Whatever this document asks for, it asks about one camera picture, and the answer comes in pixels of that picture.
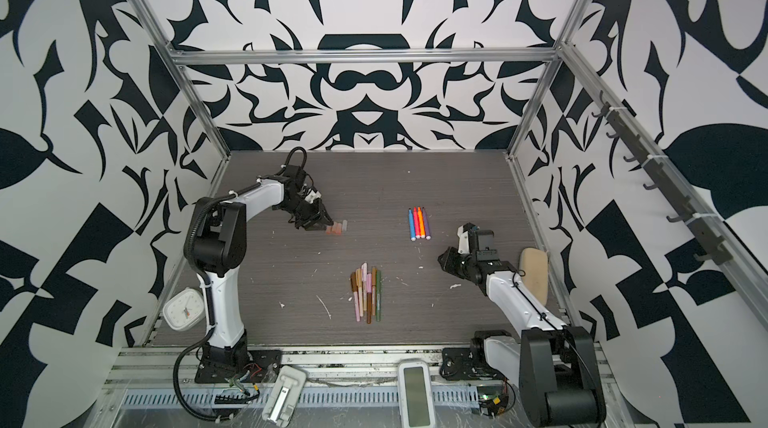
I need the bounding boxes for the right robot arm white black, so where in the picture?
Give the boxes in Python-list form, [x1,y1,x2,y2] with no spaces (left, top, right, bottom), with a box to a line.
[438,223,607,427]

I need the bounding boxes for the black corrugated cable hose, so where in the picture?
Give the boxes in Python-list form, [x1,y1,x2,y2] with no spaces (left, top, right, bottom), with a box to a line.
[172,325,260,423]

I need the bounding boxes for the red pink marker pen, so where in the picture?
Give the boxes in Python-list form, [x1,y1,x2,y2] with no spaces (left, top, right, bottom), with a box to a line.
[410,207,421,239]

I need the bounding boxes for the orange marker pen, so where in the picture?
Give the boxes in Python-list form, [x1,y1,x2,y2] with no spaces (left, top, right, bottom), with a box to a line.
[416,207,426,239]

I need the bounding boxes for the beige whiteboard eraser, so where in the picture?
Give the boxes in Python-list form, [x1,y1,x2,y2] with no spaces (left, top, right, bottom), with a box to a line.
[518,247,549,305]

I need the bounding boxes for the aluminium frame front rail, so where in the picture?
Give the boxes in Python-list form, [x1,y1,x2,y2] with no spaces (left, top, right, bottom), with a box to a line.
[104,344,470,388]

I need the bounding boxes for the dark brown marker pen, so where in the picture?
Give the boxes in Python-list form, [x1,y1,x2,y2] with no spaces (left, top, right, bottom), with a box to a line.
[350,272,358,301]

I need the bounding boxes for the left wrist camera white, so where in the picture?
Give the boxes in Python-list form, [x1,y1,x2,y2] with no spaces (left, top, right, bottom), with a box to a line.
[304,187,322,204]

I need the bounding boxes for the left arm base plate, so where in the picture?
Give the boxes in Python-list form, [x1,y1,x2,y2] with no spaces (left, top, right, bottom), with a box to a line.
[194,349,283,384]

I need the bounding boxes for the small green led circuit board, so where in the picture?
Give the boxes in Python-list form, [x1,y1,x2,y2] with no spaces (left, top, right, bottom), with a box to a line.
[478,383,516,418]

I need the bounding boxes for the purple marker pen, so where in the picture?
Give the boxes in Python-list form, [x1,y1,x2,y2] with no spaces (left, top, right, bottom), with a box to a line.
[422,207,431,240]

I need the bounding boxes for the white grey remote device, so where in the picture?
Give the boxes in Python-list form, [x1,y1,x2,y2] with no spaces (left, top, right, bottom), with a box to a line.
[262,366,307,427]

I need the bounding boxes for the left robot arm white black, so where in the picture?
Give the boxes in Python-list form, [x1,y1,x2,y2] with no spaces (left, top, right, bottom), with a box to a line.
[183,164,334,369]

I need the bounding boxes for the white square clock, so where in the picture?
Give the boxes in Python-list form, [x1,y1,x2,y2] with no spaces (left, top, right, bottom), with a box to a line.
[162,287,206,331]

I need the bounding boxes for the gold tan marker pen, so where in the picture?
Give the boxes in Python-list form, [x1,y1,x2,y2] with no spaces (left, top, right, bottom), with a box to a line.
[356,268,364,316]

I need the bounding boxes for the light pink marker pen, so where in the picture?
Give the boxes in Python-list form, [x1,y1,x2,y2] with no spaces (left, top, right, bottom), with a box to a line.
[360,262,368,317]

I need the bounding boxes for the blue marker pen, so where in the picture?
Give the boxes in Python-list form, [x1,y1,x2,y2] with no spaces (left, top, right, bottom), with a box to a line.
[408,208,418,241]

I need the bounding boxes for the white handheld display device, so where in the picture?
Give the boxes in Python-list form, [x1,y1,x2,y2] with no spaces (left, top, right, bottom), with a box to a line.
[397,359,436,428]

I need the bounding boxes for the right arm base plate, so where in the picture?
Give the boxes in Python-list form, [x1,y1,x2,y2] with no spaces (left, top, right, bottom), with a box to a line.
[439,347,510,381]

